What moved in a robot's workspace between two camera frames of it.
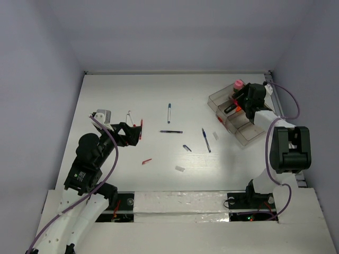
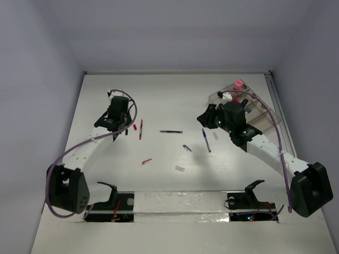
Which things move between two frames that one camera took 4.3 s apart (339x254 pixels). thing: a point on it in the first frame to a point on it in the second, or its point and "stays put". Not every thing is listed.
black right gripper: (241, 99) to (207, 118)
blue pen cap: (187, 148) stays put
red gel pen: (141, 129) stays put
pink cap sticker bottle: (238, 84) stays put
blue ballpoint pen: (204, 135) stays put
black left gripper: (131, 136) to (128, 121)
